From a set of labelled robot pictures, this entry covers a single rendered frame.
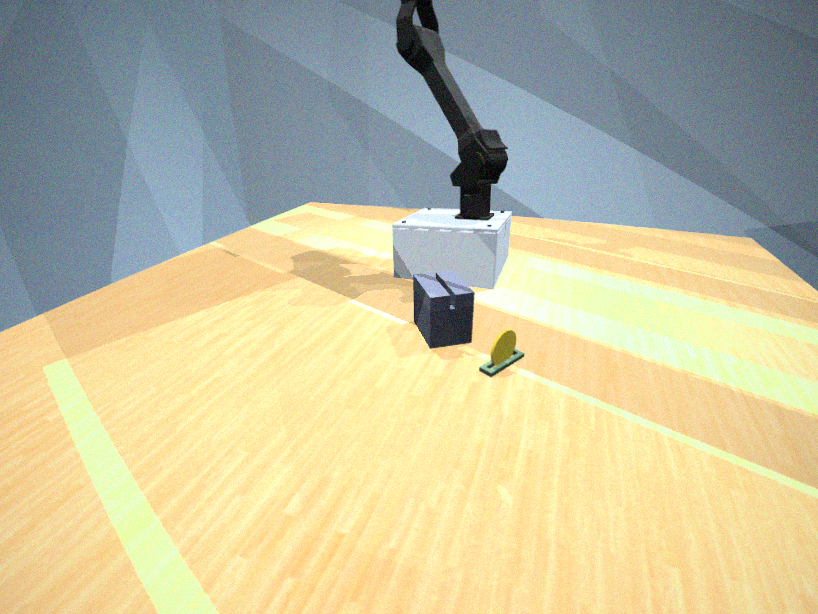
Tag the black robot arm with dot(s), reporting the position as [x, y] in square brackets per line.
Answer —
[481, 151]

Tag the gold coin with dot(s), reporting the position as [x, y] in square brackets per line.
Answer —
[503, 347]

